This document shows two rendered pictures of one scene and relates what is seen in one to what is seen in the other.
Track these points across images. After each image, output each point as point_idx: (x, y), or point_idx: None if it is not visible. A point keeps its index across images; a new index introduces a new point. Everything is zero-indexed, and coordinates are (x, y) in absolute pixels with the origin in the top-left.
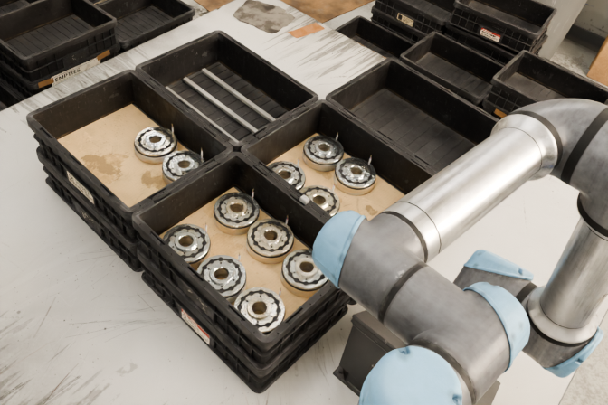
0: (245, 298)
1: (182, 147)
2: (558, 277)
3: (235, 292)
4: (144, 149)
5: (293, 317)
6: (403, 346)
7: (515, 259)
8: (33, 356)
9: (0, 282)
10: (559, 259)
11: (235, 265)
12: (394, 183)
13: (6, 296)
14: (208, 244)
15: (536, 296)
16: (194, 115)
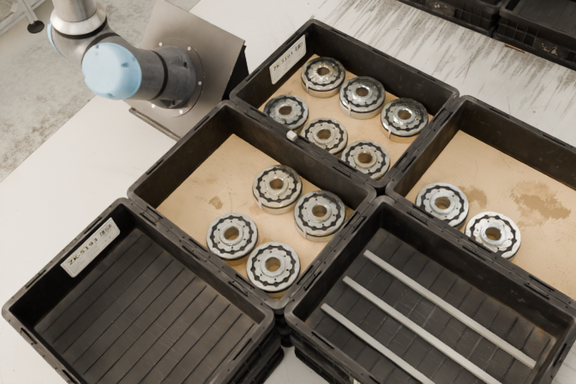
0: (336, 79)
1: None
2: None
3: (345, 81)
4: (500, 219)
5: (292, 36)
6: (206, 37)
7: (52, 242)
8: (499, 84)
9: (568, 132)
10: None
11: (351, 104)
12: None
13: (554, 122)
14: (382, 117)
15: (94, 20)
16: (451, 236)
